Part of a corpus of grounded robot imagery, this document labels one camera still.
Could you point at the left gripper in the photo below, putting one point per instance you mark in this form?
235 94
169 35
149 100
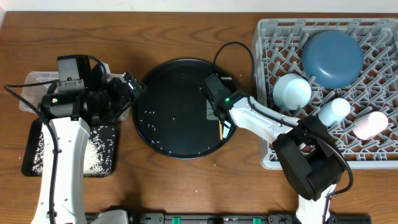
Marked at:
118 83

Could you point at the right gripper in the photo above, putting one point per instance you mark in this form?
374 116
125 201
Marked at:
212 107

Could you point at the wooden chopstick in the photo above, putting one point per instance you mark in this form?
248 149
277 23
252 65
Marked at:
221 130

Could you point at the light blue plastic knife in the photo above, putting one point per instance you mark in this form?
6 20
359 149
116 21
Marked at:
226 126

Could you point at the round black serving tray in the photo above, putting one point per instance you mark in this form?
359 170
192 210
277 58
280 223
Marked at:
173 115

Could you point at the cooked white rice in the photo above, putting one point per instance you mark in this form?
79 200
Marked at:
96 152

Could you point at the light blue bowl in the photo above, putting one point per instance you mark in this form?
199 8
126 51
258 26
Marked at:
291 92

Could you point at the light blue cup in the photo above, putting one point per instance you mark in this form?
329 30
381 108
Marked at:
334 111

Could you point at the dark blue plate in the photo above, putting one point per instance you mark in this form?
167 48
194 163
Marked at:
334 58

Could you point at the pink cup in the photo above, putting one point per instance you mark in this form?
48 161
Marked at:
370 125

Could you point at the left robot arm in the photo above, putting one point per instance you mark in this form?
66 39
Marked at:
83 93

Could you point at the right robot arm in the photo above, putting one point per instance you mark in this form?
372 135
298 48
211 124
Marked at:
306 152

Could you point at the grey dishwasher rack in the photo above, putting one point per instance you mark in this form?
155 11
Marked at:
277 46

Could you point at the black rectangular tray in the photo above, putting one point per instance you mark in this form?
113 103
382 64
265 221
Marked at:
105 146

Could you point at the clear plastic bin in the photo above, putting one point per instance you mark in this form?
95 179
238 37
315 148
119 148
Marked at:
34 94

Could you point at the black mounting rail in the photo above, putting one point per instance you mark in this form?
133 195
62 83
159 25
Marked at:
159 218

